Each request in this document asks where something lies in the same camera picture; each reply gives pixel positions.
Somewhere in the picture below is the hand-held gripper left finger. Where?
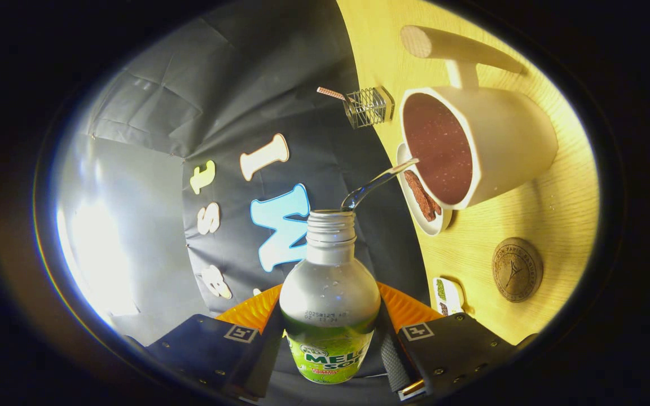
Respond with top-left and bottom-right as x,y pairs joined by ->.
125,284 -> 284,402

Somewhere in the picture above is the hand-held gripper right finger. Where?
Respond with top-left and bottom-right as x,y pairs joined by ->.
376,282 -> 537,402

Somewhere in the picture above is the silver green juice bottle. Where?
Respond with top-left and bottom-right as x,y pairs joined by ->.
279,210 -> 382,385

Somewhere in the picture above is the round brown coaster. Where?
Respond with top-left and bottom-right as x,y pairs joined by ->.
492,237 -> 544,303

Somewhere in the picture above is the cream cup with wooden handle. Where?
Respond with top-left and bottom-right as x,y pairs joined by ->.
399,25 -> 559,210

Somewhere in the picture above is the white divided bean dish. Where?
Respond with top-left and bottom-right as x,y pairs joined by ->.
432,277 -> 465,316

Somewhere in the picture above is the white round plate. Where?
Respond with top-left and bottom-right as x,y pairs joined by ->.
396,143 -> 453,236

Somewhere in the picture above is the brown meat slice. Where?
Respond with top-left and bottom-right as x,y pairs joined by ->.
403,170 -> 442,222

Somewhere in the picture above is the wooden table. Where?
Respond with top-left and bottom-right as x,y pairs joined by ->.
336,0 -> 599,346

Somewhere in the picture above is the black backdrop cloth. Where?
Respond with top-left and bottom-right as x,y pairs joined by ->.
85,0 -> 433,406

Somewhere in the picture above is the wire mesh holder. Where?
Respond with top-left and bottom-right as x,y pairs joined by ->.
343,86 -> 395,129

